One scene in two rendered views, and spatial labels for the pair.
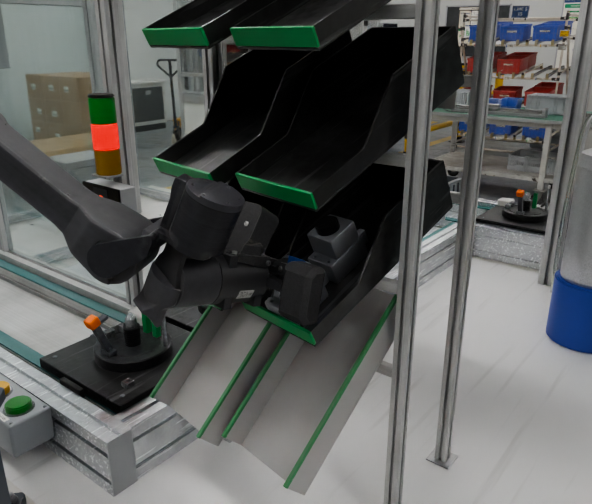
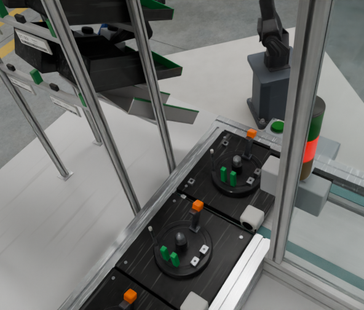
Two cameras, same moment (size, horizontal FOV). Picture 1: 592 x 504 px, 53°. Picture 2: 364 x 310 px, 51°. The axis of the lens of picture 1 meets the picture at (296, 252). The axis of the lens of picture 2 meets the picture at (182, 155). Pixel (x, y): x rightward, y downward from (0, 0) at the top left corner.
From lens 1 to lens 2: 161 cm
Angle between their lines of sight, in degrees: 110
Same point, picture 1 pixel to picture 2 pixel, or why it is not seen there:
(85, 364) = (262, 159)
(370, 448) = (99, 177)
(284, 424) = not seen: hidden behind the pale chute
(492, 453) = (38, 181)
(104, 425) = (227, 126)
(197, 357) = (176, 118)
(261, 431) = not seen: hidden behind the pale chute
